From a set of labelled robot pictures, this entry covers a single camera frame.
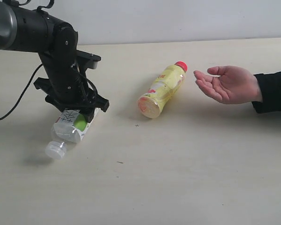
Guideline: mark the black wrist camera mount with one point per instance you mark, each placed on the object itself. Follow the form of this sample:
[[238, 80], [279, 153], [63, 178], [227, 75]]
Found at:
[[87, 60]]

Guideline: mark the open human hand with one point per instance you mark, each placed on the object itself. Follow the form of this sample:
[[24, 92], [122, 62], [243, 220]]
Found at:
[[229, 85]]

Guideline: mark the yellow drink bottle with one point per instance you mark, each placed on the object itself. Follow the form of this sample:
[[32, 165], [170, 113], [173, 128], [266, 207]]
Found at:
[[163, 88]]

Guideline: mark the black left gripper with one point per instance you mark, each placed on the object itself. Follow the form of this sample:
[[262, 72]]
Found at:
[[67, 88]]

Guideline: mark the white bottle green apple label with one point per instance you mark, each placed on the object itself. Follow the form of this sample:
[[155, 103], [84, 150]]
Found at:
[[68, 130]]

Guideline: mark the black sleeved forearm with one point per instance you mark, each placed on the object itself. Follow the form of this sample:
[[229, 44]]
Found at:
[[270, 87]]

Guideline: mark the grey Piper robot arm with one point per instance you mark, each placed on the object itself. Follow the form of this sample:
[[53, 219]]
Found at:
[[55, 41]]

